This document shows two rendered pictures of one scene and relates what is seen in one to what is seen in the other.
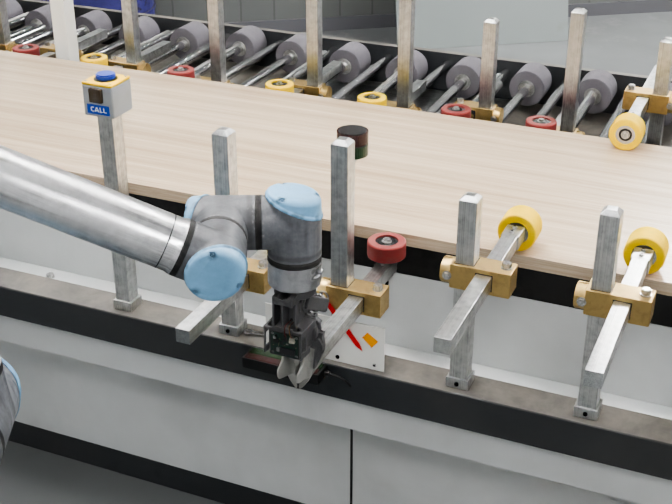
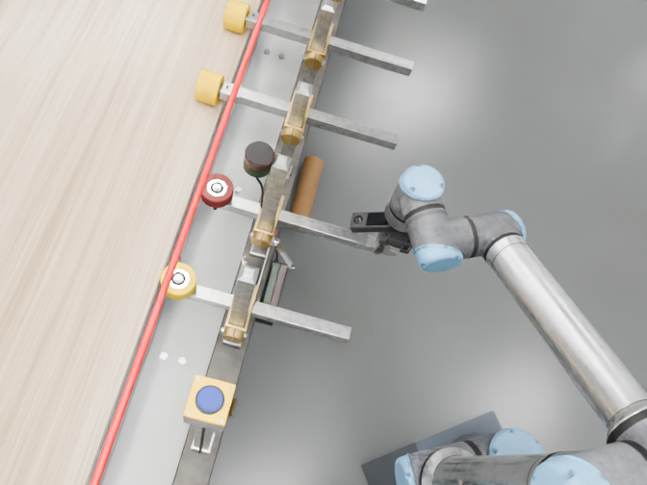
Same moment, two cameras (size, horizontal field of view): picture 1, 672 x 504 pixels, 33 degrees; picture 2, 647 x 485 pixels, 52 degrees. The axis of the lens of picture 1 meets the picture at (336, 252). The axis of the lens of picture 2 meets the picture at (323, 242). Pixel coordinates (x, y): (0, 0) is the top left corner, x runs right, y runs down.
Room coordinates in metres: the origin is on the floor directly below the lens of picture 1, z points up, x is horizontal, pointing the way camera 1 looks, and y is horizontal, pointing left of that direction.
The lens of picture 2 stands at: (2.20, 0.66, 2.32)
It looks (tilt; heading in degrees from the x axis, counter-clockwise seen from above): 63 degrees down; 237
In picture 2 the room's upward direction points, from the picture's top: 25 degrees clockwise
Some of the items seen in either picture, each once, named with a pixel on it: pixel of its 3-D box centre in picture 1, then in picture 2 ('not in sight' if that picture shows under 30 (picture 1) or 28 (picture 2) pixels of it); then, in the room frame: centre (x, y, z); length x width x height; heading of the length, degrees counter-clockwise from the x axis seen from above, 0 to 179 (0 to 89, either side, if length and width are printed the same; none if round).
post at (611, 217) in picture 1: (597, 328); (312, 66); (1.74, -0.47, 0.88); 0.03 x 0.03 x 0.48; 67
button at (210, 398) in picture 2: (105, 77); (210, 399); (2.14, 0.46, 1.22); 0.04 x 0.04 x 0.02
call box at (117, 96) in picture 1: (107, 96); (209, 404); (2.14, 0.46, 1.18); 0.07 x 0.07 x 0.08; 67
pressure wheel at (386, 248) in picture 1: (386, 263); (216, 197); (2.05, -0.10, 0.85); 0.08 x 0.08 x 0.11
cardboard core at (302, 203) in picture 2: not in sight; (305, 191); (1.61, -0.52, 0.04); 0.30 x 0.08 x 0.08; 67
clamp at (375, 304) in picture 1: (353, 294); (266, 219); (1.93, -0.03, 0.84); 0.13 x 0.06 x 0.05; 67
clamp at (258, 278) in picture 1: (240, 272); (240, 312); (2.03, 0.20, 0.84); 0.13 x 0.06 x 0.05; 67
